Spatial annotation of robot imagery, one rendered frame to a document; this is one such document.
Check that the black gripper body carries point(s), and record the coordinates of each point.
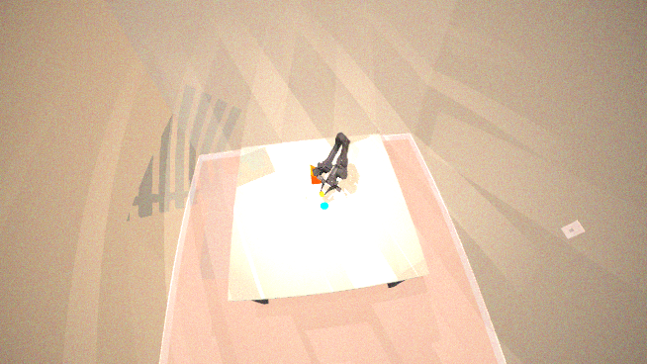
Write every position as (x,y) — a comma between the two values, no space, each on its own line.
(324,181)

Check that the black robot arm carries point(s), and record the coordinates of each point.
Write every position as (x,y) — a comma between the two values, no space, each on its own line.
(339,169)

